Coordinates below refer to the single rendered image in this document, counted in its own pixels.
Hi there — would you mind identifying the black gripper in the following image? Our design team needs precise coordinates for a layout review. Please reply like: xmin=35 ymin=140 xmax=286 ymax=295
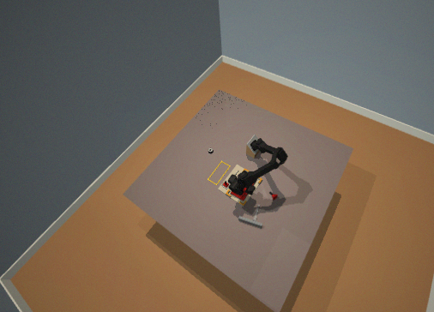
xmin=228 ymin=174 xmax=256 ymax=195

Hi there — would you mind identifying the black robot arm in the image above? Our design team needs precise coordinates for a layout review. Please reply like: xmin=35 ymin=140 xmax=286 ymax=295
xmin=228 ymin=138 xmax=288 ymax=195

